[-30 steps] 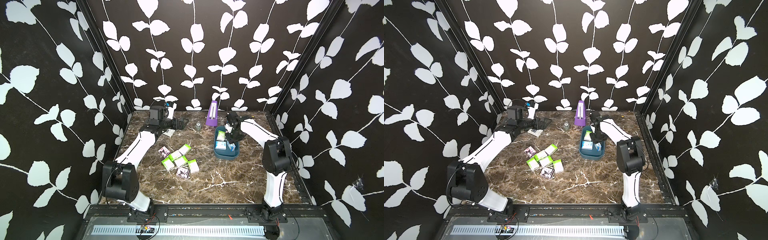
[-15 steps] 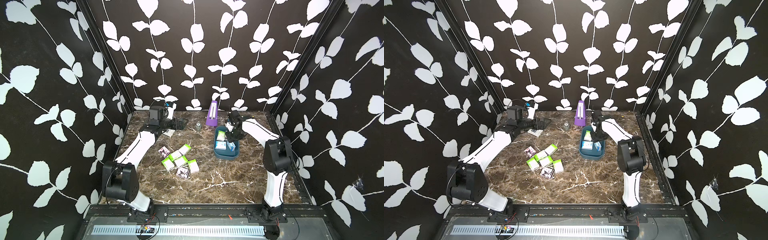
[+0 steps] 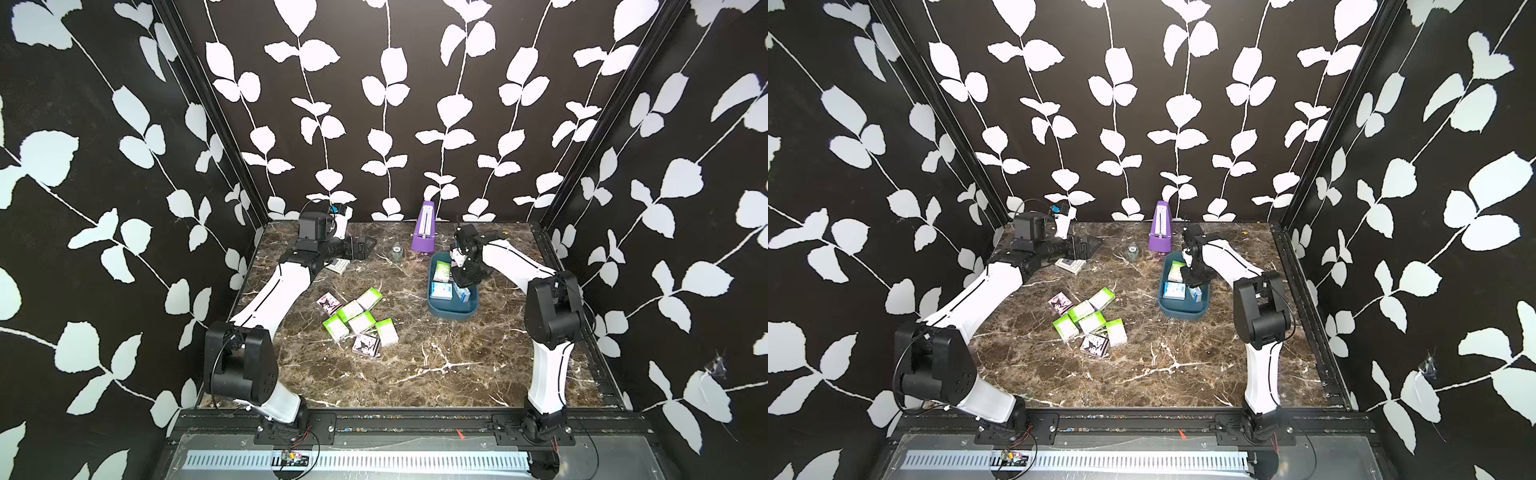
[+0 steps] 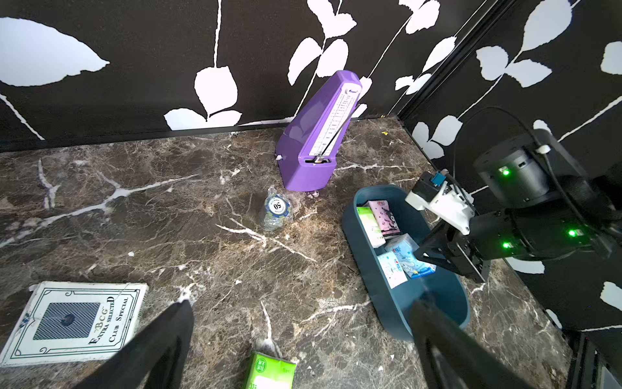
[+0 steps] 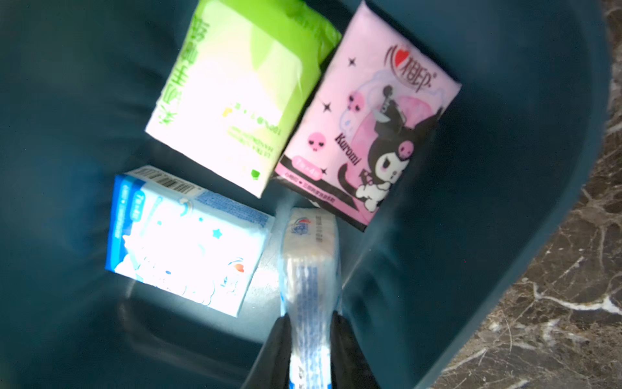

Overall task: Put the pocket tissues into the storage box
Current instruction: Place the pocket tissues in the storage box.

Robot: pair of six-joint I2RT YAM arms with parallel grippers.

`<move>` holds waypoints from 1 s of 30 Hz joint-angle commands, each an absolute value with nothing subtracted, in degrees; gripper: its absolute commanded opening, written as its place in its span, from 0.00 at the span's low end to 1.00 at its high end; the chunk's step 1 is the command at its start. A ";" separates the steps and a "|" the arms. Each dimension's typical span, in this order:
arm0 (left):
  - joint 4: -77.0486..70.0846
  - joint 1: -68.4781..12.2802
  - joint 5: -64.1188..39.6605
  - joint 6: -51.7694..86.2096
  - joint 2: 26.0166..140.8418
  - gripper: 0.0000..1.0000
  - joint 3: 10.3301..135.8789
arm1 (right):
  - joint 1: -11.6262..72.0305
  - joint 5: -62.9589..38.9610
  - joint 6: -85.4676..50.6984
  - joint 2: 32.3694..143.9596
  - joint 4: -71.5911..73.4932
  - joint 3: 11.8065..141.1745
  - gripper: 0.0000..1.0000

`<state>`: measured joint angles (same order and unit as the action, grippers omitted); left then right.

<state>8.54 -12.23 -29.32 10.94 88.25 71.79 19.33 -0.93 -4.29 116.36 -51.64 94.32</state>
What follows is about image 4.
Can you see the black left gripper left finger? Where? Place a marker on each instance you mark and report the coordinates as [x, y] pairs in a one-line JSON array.
[[157, 355]]

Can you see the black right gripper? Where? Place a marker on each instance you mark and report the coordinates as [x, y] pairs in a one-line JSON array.
[[492, 236]]

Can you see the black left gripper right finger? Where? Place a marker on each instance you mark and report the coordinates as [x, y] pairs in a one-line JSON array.
[[450, 358]]

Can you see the blue cartoon tissue pack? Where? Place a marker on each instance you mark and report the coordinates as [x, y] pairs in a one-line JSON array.
[[392, 269], [404, 248]]

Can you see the pink Kuromi tissue pack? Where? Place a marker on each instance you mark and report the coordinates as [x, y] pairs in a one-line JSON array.
[[384, 218]]

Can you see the green pocket tissue pack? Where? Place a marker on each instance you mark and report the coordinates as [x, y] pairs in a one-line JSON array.
[[370, 226]]

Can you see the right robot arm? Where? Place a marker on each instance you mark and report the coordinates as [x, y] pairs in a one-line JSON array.
[[549, 209]]

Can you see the teal plastic storage box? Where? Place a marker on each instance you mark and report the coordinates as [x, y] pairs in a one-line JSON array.
[[391, 291]]

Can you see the playing card box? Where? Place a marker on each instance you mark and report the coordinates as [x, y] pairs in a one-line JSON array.
[[72, 321]]

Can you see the purple metronome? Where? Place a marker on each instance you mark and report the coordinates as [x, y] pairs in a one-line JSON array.
[[308, 147]]

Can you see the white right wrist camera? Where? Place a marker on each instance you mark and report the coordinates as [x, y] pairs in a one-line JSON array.
[[441, 195]]

